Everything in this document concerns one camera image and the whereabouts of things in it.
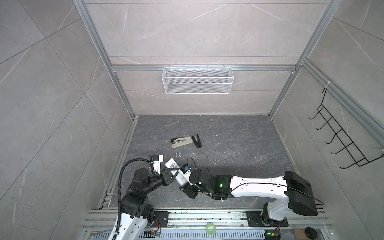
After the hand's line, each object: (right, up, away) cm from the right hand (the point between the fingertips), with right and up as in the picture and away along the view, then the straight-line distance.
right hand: (183, 184), depth 73 cm
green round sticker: (+14, -21, -2) cm, 25 cm away
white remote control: (-5, +11, -3) cm, 13 cm away
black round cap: (+58, -19, -8) cm, 62 cm away
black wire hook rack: (+74, +17, -13) cm, 77 cm away
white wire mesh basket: (+8, +61, +27) cm, 67 cm away
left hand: (-2, +9, -2) cm, 10 cm away
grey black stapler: (-7, +19, +28) cm, 34 cm away
